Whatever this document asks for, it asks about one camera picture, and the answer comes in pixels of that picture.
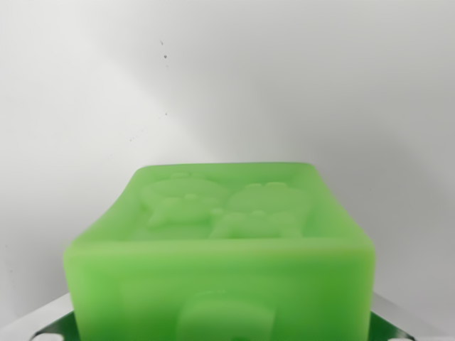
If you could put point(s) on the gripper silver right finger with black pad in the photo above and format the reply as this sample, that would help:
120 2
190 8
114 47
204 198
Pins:
398 325

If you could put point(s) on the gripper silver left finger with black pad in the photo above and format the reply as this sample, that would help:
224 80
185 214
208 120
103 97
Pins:
42 319

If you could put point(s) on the green embossed cube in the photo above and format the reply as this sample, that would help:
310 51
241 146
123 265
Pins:
220 255

